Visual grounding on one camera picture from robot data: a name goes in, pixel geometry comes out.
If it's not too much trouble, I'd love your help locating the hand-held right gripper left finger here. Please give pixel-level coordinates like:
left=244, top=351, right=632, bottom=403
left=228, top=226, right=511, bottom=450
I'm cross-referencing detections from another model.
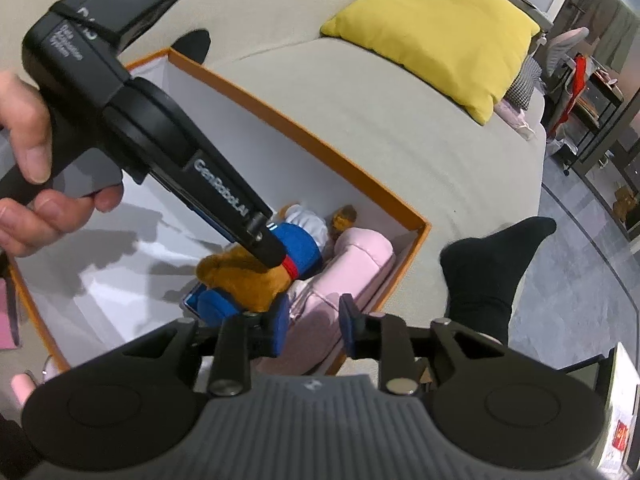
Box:
left=120, top=300, right=292, bottom=397

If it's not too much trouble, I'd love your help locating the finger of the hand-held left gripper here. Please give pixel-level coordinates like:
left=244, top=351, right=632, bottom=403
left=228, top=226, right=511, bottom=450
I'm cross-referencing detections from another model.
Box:
left=150, top=147, right=290, bottom=269

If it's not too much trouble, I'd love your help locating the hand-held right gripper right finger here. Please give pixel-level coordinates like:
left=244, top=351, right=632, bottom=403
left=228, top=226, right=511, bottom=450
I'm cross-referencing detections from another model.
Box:
left=339, top=294, right=506, bottom=397

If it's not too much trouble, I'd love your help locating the brown bear plush blue jacket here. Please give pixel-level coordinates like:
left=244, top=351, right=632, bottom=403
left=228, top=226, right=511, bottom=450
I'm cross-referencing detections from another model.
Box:
left=196, top=202, right=328, bottom=333

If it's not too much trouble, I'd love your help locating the orange cardboard box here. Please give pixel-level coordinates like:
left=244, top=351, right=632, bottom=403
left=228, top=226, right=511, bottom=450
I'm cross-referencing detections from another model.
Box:
left=7, top=47, right=432, bottom=377

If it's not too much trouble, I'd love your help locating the person's left hand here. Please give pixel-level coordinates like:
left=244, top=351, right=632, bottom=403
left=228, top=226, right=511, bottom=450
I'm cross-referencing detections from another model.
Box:
left=0, top=70, right=124, bottom=259

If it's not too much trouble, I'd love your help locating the pink plush pouch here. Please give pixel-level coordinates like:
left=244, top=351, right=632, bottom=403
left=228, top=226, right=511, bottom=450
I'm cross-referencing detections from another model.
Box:
left=290, top=227, right=398, bottom=322

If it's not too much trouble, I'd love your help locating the blue flat case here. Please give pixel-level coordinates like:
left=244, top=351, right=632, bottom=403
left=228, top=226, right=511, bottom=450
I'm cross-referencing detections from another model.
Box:
left=181, top=285, right=211, bottom=321

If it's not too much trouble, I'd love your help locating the small brown plush toy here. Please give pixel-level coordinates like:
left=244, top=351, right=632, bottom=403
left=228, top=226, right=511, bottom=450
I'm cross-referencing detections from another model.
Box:
left=327, top=205, right=359, bottom=234

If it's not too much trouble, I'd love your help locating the beige sofa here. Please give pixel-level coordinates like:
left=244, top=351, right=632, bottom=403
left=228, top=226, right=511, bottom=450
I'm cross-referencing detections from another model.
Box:
left=0, top=0, right=549, bottom=386

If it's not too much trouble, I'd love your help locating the pink flat object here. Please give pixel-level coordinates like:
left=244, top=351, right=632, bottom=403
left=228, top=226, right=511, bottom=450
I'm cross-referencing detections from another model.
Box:
left=0, top=275, right=22, bottom=351

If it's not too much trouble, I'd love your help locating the yellow pillow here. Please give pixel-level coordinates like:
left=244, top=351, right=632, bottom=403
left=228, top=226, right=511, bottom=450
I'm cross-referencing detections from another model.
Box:
left=320, top=0, right=543, bottom=126

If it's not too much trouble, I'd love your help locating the pink cloth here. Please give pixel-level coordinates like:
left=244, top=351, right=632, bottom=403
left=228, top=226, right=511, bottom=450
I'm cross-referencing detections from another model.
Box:
left=494, top=100, right=537, bottom=142

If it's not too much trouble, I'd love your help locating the white flat box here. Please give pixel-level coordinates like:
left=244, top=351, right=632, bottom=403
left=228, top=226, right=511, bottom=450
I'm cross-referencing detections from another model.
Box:
left=597, top=342, right=640, bottom=476

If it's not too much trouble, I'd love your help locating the houndstooth pillow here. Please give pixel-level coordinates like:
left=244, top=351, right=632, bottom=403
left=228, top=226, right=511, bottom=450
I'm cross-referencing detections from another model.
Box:
left=502, top=55, right=543, bottom=111

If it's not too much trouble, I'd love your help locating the black metal table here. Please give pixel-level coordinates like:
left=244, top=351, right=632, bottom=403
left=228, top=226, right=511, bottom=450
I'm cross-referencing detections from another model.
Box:
left=560, top=60, right=626, bottom=176

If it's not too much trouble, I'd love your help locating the pink office chair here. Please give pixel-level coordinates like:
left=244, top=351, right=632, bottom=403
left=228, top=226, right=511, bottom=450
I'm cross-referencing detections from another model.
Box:
left=540, top=27, right=591, bottom=81

